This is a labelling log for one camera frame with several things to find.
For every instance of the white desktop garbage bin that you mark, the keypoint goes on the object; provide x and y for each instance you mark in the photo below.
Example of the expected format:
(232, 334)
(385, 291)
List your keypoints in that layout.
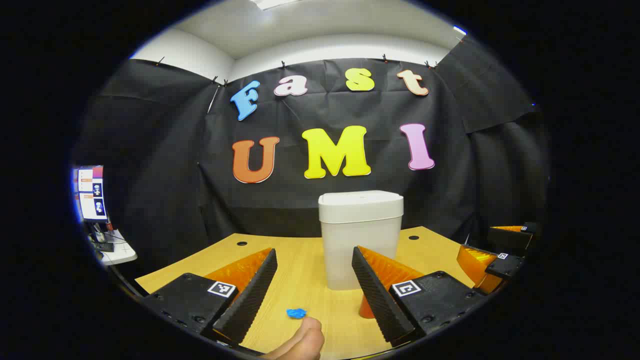
(357, 225)

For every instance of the black backdrop cloth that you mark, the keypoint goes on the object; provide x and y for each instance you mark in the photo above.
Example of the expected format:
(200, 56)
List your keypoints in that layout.
(165, 175)

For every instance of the black keyboard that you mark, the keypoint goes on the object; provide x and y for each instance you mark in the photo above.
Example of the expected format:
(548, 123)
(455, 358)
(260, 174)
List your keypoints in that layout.
(102, 246)

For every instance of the ceiling light panel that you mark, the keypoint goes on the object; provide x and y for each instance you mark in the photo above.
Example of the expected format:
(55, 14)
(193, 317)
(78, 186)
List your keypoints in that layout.
(272, 3)

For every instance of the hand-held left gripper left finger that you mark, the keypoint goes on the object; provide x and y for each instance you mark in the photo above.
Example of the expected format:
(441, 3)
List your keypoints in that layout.
(250, 300)

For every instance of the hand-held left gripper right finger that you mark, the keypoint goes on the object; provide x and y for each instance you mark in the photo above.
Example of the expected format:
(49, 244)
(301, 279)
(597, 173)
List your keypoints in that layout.
(380, 300)

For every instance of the computer monitor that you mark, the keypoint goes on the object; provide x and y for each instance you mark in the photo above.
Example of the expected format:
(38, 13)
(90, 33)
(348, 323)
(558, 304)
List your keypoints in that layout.
(92, 195)

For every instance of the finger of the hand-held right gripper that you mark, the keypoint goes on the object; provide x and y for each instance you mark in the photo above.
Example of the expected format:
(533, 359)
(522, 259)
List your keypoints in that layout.
(475, 265)
(510, 239)

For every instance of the red pop can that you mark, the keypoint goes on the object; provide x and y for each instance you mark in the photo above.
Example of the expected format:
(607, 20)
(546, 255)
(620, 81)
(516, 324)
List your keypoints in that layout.
(364, 307)

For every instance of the white side table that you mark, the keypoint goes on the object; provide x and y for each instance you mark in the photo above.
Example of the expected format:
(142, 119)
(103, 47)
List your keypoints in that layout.
(120, 252)

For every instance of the wooden desktop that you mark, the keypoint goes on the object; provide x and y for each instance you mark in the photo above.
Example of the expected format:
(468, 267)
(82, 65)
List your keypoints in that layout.
(310, 280)

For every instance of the blue paper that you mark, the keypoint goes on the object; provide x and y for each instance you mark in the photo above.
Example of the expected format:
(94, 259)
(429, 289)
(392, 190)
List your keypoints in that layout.
(296, 313)

